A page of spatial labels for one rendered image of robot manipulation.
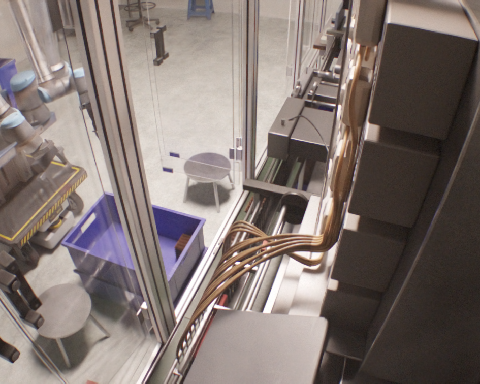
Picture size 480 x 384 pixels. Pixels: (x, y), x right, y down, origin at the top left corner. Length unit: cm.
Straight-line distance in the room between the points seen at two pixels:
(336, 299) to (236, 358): 19
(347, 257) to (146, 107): 335
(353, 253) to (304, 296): 25
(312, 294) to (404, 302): 31
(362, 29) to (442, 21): 16
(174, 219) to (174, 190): 77
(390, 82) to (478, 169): 12
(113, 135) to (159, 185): 210
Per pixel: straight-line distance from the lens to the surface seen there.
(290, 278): 85
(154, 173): 297
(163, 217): 208
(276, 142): 136
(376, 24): 58
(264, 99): 383
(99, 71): 72
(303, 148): 137
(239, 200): 181
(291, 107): 149
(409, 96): 43
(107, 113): 76
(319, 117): 149
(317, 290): 82
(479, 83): 38
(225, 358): 71
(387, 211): 52
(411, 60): 42
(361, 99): 62
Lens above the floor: 182
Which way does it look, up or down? 41 degrees down
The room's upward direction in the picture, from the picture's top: straight up
